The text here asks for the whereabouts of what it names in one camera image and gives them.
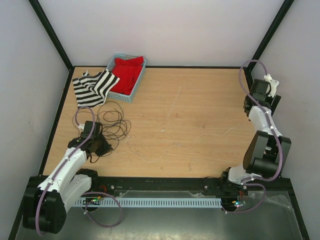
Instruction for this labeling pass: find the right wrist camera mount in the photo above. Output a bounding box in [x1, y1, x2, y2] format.
[264, 73, 280, 98]

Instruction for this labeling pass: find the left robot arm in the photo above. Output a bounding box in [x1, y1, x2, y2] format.
[22, 121, 112, 234]

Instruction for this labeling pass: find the black white striped cloth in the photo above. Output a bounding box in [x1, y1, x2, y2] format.
[72, 68, 120, 108]

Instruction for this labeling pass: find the white wire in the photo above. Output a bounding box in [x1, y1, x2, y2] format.
[112, 124, 243, 163]

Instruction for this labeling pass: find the light blue cable duct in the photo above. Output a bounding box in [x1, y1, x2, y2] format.
[73, 197, 221, 208]

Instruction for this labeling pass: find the light blue plastic basket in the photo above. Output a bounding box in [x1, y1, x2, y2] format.
[106, 53, 147, 103]

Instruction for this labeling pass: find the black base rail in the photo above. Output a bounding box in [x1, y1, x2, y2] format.
[89, 176, 293, 198]

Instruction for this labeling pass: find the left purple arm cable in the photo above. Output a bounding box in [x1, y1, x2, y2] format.
[35, 105, 97, 237]

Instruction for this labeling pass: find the red cloth in basket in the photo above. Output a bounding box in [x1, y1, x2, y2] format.
[111, 56, 144, 96]

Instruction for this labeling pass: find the grey wire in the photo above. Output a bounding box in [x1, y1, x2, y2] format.
[96, 102, 132, 148]

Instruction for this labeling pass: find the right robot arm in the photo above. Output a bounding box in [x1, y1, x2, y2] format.
[218, 74, 292, 195]

